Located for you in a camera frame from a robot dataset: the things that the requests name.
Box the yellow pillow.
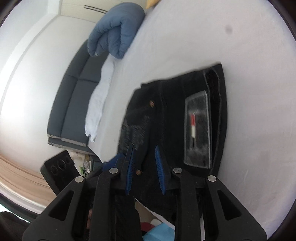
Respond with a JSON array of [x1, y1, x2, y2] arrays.
[[146, 0, 161, 9]]

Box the blue folded duvet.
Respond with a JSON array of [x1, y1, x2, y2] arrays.
[[87, 3, 145, 59]]

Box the white bed sheet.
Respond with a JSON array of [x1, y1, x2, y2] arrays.
[[89, 1, 295, 237]]

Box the black speaker box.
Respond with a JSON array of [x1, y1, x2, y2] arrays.
[[40, 151, 85, 196]]

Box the dark grey sofa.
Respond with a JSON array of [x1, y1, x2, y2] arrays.
[[47, 42, 108, 155]]

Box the black pants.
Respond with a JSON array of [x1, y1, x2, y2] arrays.
[[116, 62, 228, 230]]

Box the white wardrobe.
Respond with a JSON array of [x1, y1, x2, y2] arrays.
[[60, 0, 147, 23]]

